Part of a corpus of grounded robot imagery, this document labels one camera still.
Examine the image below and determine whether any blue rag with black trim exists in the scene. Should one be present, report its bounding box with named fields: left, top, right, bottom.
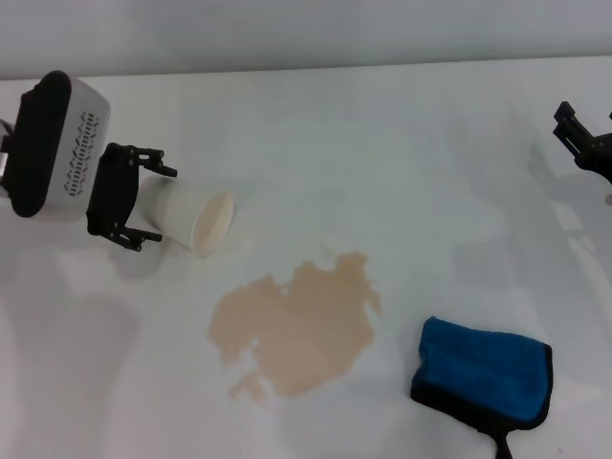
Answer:
left=409, top=315, right=554, bottom=459

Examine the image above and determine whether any white paper cup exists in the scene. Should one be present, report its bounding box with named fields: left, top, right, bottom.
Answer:
left=133, top=172, right=237, bottom=260

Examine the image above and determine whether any brown water stain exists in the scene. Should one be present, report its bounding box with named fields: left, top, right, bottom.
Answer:
left=207, top=251, right=384, bottom=411

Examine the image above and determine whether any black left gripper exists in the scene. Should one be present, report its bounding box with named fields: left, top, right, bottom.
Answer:
left=85, top=142, right=179, bottom=253

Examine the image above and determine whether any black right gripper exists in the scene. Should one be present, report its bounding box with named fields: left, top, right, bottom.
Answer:
left=552, top=100, right=612, bottom=186

